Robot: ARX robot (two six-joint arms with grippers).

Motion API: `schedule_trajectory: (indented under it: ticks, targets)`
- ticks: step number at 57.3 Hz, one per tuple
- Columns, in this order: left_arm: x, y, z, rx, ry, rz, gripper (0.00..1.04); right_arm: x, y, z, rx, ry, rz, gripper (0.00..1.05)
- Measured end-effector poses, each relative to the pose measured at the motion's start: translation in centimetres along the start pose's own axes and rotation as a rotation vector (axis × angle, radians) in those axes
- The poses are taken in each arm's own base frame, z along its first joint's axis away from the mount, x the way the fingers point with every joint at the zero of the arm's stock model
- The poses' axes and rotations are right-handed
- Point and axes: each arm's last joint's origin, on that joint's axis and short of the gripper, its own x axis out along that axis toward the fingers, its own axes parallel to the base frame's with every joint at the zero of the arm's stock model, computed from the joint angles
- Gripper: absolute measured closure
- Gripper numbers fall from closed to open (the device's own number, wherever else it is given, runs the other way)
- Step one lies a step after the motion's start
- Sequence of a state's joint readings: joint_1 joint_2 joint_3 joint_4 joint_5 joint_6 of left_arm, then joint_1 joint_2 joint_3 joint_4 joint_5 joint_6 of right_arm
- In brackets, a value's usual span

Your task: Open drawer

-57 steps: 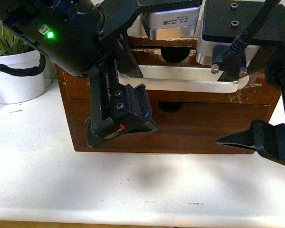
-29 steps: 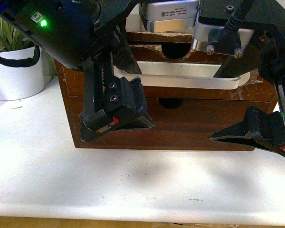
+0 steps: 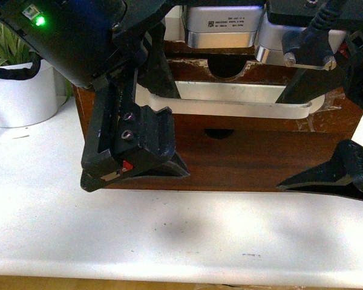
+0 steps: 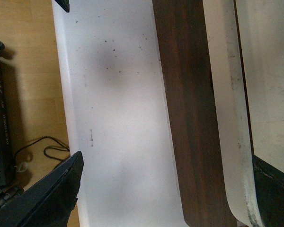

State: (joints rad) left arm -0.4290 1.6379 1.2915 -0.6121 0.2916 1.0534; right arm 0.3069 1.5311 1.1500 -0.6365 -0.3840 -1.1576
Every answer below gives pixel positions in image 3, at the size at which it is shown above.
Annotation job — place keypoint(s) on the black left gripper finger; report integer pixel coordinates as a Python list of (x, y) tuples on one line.
[(173, 167), (342, 175)]

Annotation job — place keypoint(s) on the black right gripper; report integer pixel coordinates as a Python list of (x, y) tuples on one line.
[(89, 40)]

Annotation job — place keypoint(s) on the wooden drawer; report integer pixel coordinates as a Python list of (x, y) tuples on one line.
[(246, 161), (336, 115)]

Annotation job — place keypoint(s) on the white drawer handle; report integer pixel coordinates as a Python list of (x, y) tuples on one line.
[(229, 100)]

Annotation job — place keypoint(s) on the brown wooden drawer cabinet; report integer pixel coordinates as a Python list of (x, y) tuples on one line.
[(129, 146)]

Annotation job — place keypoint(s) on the green plant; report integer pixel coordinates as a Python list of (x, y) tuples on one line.
[(17, 60)]

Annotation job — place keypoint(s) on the white plant pot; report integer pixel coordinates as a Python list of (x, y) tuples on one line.
[(28, 102)]

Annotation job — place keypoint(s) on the silver gripper camera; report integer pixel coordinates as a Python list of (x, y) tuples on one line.
[(217, 27)]

